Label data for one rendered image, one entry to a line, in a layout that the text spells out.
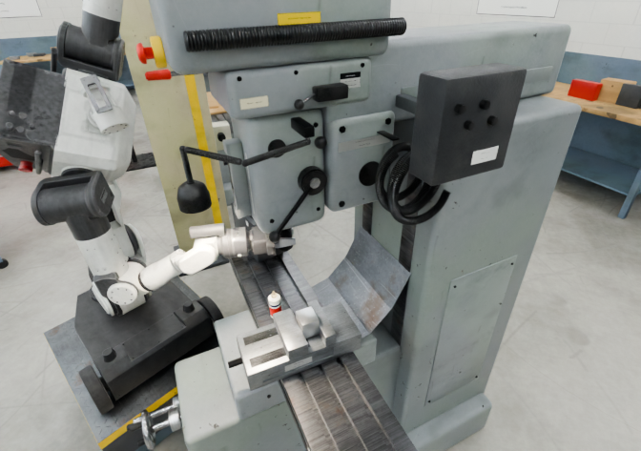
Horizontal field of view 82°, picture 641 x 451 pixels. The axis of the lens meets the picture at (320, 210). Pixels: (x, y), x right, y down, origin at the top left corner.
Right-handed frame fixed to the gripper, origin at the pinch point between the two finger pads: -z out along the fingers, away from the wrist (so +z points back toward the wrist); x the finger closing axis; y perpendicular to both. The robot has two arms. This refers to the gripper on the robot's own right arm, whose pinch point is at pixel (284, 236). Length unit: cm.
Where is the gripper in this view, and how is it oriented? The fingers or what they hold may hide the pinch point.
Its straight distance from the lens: 110.7
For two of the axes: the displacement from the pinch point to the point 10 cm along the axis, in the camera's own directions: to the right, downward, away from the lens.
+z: -9.8, 1.0, -1.4
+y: 0.2, 8.6, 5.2
